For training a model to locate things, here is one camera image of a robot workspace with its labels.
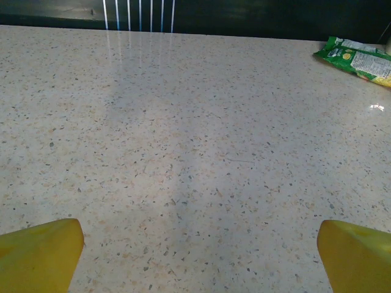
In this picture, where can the green snack packet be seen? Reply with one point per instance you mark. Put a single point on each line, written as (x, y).
(354, 59)

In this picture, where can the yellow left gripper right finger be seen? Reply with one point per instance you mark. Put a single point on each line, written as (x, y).
(360, 262)

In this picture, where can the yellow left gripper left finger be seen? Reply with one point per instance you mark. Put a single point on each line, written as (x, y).
(36, 259)

